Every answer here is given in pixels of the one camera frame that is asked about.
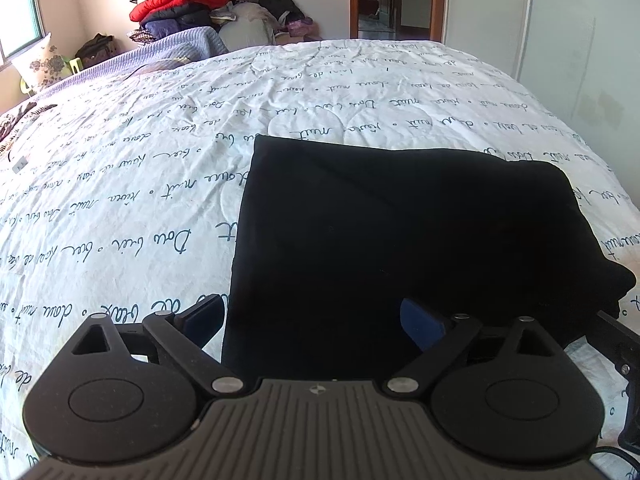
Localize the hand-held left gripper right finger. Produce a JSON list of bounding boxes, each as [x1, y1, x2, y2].
[[382, 297, 569, 402]]

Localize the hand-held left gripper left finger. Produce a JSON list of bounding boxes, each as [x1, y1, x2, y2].
[[70, 294, 242, 399]]

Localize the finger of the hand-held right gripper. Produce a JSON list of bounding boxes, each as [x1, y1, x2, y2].
[[595, 310, 640, 377]]

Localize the black pants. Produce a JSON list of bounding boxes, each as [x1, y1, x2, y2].
[[220, 133, 638, 383]]

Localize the light blue script printed blanket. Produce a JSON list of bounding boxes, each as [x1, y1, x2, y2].
[[0, 39, 640, 480]]

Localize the blue knit blanket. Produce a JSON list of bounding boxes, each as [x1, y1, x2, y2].
[[0, 26, 232, 117]]

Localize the black bag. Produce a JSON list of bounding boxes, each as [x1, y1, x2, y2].
[[74, 33, 119, 69]]

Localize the grey cloth bundle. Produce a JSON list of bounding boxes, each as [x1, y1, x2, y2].
[[210, 1, 278, 52]]

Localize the navy blue jacket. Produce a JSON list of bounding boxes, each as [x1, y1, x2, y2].
[[139, 2, 217, 40]]

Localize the floral pillow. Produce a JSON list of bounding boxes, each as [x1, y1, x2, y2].
[[10, 32, 69, 94]]

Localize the purple cloth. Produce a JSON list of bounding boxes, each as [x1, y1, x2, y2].
[[284, 16, 317, 41]]

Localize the white wardrobe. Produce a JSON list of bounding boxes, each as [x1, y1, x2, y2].
[[444, 0, 640, 171]]

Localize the black garment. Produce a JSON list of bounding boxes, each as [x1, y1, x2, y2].
[[257, 0, 306, 28]]

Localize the window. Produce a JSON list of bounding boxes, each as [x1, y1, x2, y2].
[[0, 0, 45, 63]]

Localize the black cable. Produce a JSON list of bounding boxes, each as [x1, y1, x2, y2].
[[589, 446, 640, 466]]

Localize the wooden door frame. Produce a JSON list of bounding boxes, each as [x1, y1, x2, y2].
[[349, 0, 449, 44]]

